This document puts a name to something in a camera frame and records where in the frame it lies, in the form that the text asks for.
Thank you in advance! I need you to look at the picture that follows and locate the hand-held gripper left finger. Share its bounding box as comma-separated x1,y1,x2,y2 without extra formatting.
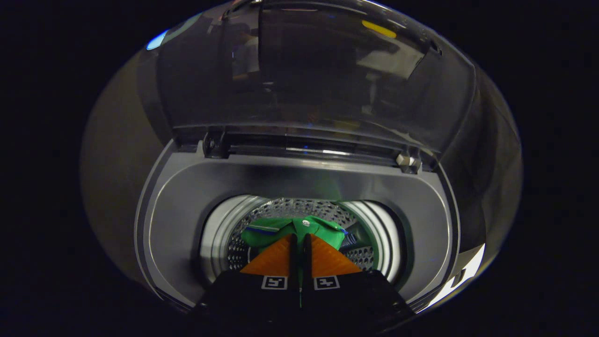
194,234,300,328

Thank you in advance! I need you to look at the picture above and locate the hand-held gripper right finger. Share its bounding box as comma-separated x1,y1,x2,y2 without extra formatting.
302,233,415,328

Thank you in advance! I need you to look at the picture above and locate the green polo shirt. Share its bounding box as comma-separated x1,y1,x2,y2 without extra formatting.
240,215,350,251

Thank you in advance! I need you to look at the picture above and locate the grey washing machine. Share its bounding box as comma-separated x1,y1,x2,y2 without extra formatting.
134,139,462,313

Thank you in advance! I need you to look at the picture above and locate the white printed board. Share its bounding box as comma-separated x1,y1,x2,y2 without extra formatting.
420,243,486,313

